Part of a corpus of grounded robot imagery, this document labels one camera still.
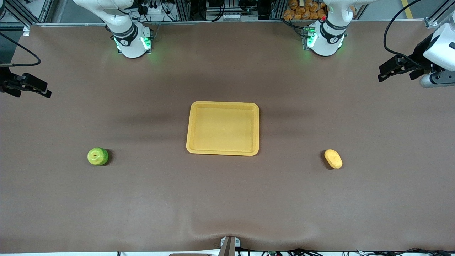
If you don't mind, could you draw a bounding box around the aluminium frame profile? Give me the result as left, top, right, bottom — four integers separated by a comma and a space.
5, 0, 54, 28
425, 0, 449, 29

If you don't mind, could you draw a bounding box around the yellow plastic tray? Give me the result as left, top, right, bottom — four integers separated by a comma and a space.
186, 101, 260, 156

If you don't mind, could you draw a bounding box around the white power strip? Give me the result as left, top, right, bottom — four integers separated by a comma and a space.
140, 3, 168, 19

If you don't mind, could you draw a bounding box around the black cable bundle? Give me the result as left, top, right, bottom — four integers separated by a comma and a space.
261, 248, 455, 256

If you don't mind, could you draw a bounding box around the metal pole bracket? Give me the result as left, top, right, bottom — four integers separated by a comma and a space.
219, 235, 241, 256

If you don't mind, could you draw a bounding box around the yellow potato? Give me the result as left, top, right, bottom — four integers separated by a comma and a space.
324, 149, 343, 169

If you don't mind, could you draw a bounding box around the green apple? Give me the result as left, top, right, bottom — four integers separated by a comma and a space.
87, 147, 109, 166

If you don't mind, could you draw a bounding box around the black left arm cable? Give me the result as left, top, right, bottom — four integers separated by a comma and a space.
383, 0, 427, 68

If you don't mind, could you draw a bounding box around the pile of orange packets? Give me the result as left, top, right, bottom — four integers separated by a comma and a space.
283, 0, 328, 21

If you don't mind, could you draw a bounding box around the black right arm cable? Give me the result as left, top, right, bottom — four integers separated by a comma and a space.
0, 33, 42, 67

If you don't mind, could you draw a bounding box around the brown table mat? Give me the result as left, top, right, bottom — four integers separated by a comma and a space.
0, 20, 455, 254

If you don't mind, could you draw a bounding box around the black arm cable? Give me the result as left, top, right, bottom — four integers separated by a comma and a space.
0, 33, 42, 67
383, 0, 427, 68

